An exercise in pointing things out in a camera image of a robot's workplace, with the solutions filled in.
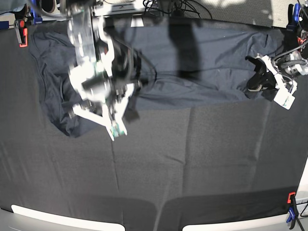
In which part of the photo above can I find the blue bar clamp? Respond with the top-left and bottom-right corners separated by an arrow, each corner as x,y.
28,0 -> 43,25
286,3 -> 301,32

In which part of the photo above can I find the white tag on cloth edge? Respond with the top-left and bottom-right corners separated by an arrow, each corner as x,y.
130,17 -> 144,27

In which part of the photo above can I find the black table cover cloth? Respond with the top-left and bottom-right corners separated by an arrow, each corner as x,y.
0,18 -> 308,231

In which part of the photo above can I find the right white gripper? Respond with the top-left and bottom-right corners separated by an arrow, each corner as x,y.
72,83 -> 140,130

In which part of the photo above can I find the red blue clamp near right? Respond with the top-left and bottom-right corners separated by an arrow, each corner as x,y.
286,192 -> 298,230

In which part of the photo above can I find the dark navy t-shirt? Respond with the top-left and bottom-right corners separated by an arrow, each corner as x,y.
29,19 -> 286,138

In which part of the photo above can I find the blue bar clamp far right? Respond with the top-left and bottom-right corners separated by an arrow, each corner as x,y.
286,3 -> 301,32

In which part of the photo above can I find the black cable bundle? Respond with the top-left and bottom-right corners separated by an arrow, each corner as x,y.
142,0 -> 213,20

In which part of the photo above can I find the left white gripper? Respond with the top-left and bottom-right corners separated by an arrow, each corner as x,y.
245,54 -> 297,101

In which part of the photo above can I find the blue bar clamp far left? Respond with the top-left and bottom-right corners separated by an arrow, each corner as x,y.
28,0 -> 43,25

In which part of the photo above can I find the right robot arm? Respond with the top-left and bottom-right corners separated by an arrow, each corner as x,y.
60,0 -> 141,136

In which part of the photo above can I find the red black clamp far left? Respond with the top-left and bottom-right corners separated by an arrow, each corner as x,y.
14,20 -> 28,48

